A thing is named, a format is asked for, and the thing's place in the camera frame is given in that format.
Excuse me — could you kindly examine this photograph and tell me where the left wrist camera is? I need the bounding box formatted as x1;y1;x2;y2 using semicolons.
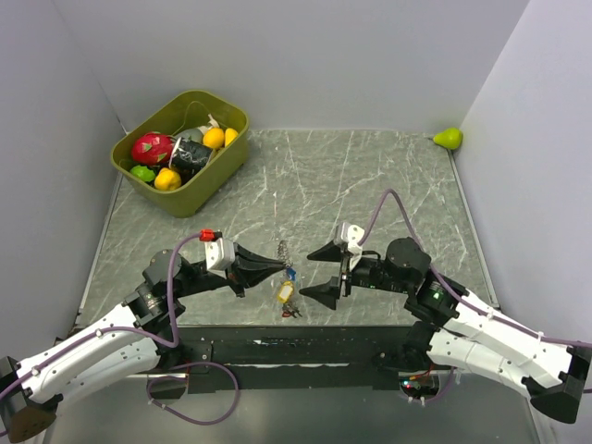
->
198;228;236;273

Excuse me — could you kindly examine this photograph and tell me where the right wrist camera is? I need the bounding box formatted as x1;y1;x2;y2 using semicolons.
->
334;222;364;270

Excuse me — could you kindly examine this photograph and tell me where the olive green plastic bin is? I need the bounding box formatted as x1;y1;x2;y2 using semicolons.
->
111;90;249;218

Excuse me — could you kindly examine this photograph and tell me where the green toy fruit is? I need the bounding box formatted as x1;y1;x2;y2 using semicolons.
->
129;165;156;183

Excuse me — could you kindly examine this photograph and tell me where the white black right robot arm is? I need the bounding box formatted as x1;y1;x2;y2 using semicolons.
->
300;238;591;424

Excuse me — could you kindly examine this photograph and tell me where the yellow key tag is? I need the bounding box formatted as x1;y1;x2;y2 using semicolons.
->
277;280;294;303

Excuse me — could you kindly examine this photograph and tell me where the green pear toy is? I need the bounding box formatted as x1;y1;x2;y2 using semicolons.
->
432;128;463;151

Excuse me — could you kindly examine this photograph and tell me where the black wrapped cylinder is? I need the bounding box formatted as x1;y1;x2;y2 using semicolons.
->
169;138;214;172

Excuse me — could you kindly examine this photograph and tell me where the yellow bell pepper toy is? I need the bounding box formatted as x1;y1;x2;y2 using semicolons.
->
154;167;182;191

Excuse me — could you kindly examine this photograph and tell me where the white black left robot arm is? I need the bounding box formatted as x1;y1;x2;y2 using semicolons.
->
1;238;286;443

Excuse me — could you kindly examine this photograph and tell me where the red dragon fruit toy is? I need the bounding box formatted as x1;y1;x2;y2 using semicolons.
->
130;131;176;167

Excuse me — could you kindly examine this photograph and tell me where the yellow lemon toy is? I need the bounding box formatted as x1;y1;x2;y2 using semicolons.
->
224;128;239;147

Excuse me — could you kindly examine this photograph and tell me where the metal disc with key rings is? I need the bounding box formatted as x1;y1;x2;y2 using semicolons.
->
277;240;302;318

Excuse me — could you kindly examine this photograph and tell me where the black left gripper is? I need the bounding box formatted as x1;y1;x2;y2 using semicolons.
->
173;241;285;298

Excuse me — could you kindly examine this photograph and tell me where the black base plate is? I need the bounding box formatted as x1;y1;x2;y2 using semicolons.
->
124;325;459;395

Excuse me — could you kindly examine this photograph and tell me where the orange toy fruit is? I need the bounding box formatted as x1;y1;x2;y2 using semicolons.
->
202;128;226;150

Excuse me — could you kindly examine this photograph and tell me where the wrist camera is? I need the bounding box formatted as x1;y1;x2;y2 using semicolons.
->
334;222;364;270
198;228;236;273

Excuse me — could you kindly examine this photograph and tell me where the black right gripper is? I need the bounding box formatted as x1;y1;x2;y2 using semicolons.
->
299;237;412;310

